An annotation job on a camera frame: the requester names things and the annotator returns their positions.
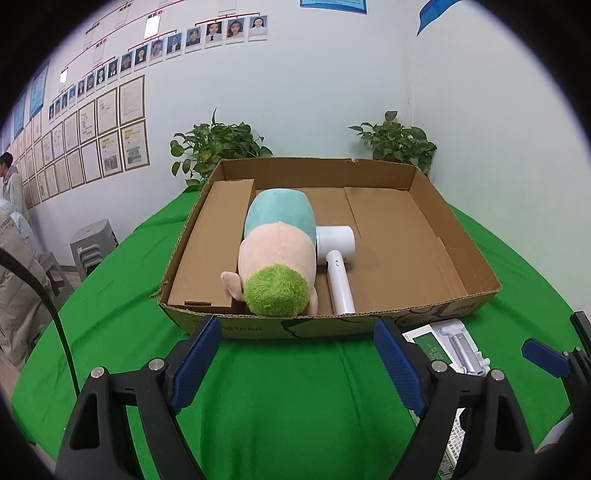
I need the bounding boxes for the large open cardboard tray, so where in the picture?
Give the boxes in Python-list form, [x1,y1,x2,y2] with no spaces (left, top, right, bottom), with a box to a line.
[159,157,501,340]

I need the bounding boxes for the blue wall poster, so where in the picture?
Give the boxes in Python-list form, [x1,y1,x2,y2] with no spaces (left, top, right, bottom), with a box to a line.
[300,0,367,15]

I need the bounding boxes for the white green medicine box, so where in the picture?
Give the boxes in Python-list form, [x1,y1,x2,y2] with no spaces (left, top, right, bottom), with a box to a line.
[403,322,465,479]

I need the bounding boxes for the grey plastic stool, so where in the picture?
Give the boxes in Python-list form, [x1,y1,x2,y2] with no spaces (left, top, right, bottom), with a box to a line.
[70,219,119,281]

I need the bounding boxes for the person in background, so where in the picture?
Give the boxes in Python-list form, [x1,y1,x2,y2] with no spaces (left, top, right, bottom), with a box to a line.
[0,152,30,220]

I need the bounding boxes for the white folding phone stand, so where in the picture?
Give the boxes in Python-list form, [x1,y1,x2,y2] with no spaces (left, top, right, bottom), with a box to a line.
[439,319,490,377]

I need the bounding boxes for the row of portrait photos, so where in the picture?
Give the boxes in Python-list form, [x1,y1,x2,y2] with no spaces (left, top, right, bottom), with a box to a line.
[47,13,269,123]

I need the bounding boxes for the framed certificates on wall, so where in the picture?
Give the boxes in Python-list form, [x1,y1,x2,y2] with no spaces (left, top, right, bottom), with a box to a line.
[8,75,150,209]

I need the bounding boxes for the white hair dryer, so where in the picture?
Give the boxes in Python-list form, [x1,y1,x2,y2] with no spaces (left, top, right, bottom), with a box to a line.
[317,226,356,316]

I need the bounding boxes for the left potted green plant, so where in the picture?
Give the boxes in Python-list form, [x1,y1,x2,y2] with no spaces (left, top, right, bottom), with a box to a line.
[169,111,273,192]

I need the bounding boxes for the black cable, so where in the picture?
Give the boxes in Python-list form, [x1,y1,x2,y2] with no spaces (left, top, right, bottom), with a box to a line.
[0,247,80,400]

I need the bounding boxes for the long brown cardboard box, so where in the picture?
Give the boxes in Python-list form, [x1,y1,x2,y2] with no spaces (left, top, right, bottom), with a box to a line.
[166,179,256,313]

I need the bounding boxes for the plush doll green hair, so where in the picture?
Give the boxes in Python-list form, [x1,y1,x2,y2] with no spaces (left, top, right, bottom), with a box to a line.
[221,188,318,317]

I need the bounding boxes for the right potted green plant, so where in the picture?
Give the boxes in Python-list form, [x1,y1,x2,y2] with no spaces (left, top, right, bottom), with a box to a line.
[349,111,438,175]

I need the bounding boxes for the blue wall banner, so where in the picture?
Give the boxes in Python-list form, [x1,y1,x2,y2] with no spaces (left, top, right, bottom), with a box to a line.
[417,0,460,35]

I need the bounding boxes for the potted green plant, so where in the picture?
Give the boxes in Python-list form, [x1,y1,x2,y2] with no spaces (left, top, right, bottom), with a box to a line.
[169,111,273,192]
[349,111,438,175]

